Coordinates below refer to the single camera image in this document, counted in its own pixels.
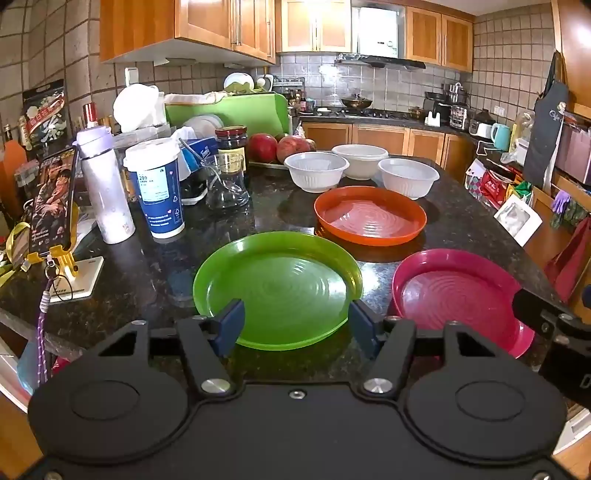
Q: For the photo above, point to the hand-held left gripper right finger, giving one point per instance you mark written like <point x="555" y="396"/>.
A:
<point x="362" y="327"/>

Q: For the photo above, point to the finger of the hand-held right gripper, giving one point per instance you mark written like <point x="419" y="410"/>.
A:
<point x="535" y="311"/>

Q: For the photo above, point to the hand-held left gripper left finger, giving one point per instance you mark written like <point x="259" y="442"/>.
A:
<point x="233" y="325"/>

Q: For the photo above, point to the green plastic plate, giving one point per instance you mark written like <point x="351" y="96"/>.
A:
<point x="281" y="281"/>

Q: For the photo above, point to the magenta plastic plate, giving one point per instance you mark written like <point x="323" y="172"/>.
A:
<point x="452" y="295"/>

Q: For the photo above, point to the orange plastic plate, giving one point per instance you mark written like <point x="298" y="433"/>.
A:
<point x="369" y="214"/>

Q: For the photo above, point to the white ribbed plastic bowl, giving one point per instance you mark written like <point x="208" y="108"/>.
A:
<point x="408" y="177"/>
<point x="316" y="170"/>
<point x="360" y="159"/>

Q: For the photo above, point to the dark red cloth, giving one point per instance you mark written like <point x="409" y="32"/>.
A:
<point x="572" y="263"/>

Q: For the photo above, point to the white windowed box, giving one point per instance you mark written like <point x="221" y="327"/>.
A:
<point x="517" y="219"/>

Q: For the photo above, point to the purple rubber glove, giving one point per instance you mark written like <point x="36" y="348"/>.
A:
<point x="561" y="201"/>

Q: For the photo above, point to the red gift bag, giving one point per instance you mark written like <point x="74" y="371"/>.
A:
<point x="496" y="189"/>

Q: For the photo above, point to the glass jar with spoon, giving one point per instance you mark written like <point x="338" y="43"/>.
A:
<point x="226" y="189"/>

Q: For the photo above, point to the black flat kitchen scale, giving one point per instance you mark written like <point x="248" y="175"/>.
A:
<point x="194" y="191"/>

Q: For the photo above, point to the patterned gift bag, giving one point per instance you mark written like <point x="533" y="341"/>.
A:
<point x="474" y="177"/>

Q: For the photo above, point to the blue paper cup white lid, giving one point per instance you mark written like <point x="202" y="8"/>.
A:
<point x="159" y="194"/>

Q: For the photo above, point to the teal mug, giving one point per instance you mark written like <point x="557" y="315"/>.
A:
<point x="501" y="137"/>

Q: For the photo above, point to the black apron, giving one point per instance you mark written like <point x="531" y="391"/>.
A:
<point x="545" y="134"/>

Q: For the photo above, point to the blue tissue pack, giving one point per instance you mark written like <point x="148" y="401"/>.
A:
<point x="201" y="150"/>

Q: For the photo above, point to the red apple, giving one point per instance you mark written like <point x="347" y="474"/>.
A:
<point x="262" y="146"/>
<point x="292" y="148"/>

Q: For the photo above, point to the white thermos purple lid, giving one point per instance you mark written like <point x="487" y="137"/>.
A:
<point x="108" y="194"/>

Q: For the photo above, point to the clear plastic oil jug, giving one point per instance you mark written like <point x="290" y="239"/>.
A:
<point x="522" y="129"/>

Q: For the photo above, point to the dark sauce glass jar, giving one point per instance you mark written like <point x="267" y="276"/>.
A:
<point x="232" y="138"/>

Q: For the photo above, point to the wooden lower cabinets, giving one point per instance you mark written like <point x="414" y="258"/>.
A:
<point x="392" y="138"/>

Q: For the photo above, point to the wooden cabinets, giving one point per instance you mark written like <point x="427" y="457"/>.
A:
<point x="184" y="23"/>
<point x="392" y="138"/>

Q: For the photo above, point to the white black electric cooker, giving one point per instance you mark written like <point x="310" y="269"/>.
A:
<point x="482" y="125"/>

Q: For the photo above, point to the dark avocado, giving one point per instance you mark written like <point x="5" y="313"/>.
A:
<point x="281" y="136"/>

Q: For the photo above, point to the stack of white dishes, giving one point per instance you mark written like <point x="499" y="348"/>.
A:
<point x="203" y="125"/>

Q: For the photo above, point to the green cutting board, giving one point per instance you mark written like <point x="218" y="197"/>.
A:
<point x="240" y="110"/>

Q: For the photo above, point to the smartphone with lit screen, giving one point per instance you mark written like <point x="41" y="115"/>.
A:
<point x="53" y="203"/>

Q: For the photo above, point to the black wok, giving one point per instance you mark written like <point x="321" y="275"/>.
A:
<point x="356" y="102"/>

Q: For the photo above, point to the beige cloth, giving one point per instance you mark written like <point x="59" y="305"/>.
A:
<point x="194" y="97"/>

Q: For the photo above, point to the white plastic bag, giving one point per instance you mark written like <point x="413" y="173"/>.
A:
<point x="136" y="106"/>

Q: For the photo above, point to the white round plate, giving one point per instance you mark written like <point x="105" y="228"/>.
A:
<point x="238" y="81"/>

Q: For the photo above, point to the black printed tea package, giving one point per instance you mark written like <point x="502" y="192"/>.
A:
<point x="46" y="115"/>

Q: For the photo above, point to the steel range hood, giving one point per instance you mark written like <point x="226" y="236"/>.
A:
<point x="378" y="46"/>

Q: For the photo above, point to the wooden upper cabinets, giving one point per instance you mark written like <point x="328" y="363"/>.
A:
<point x="184" y="23"/>

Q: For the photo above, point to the white wall outlet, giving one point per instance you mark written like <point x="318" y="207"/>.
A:
<point x="131" y="77"/>

